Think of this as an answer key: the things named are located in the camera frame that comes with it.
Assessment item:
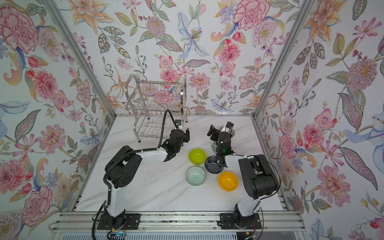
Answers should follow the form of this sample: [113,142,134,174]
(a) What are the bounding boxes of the pale teal glass bowl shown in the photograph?
[186,166,206,186]

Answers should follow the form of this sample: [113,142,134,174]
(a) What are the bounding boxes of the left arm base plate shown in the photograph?
[97,213,141,230]

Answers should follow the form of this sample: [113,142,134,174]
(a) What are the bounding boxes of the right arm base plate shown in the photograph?
[217,213,262,230]

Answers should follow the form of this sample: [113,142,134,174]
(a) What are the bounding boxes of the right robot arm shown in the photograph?
[205,122,281,225]

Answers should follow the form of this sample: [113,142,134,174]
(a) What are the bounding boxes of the dark blue patterned bowl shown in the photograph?
[205,156,224,174]

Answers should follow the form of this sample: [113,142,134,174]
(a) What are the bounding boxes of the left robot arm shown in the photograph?
[103,129,190,218]

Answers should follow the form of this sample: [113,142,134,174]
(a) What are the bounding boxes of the lime green bowl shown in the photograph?
[189,148,207,166]

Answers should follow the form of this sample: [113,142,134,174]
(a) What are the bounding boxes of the green leaf pattern bowl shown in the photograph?
[211,142,217,154]

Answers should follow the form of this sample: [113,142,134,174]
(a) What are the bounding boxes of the pink striped bowl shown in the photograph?
[219,126,236,139]

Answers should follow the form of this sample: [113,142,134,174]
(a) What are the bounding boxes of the steel wire dish rack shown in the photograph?
[124,75,188,143]

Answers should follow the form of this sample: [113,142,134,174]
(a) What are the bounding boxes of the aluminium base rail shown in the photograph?
[48,211,305,233]

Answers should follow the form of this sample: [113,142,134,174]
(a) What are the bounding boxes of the yellow bowl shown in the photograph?
[218,172,239,192]

